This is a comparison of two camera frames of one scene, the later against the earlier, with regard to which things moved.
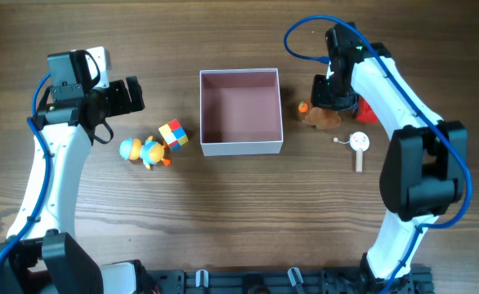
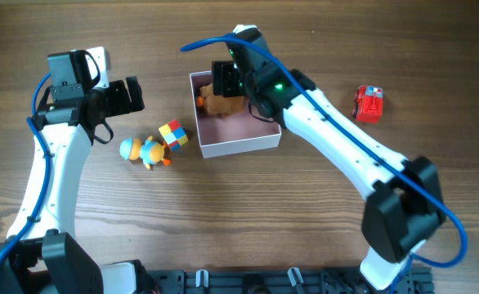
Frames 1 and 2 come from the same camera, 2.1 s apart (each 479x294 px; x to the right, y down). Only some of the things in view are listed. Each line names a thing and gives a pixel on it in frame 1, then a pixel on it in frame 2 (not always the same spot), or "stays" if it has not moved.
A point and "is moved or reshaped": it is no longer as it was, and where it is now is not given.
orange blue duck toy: x=150 y=153 stays
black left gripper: x=121 y=91 stays
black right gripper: x=323 y=95 → x=226 y=78
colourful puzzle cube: x=173 y=134 stays
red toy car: x=365 y=113 stays
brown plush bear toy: x=322 y=118 is moved or reshaped
